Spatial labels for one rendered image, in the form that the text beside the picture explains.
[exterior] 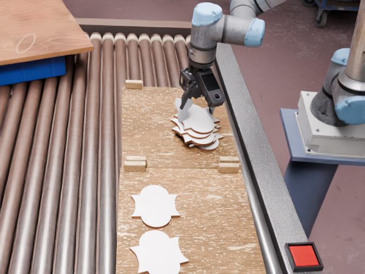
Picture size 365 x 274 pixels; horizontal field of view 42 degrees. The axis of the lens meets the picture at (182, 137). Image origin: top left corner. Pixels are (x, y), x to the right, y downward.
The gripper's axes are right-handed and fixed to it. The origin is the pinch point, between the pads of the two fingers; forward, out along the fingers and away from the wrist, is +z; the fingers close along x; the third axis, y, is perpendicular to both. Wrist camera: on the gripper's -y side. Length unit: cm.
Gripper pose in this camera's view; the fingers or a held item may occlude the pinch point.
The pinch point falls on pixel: (196, 118)
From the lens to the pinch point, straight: 144.7
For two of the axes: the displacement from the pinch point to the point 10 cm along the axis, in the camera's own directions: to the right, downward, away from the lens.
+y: -4.5, -6.0, 6.6
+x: -8.9, 2.2, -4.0
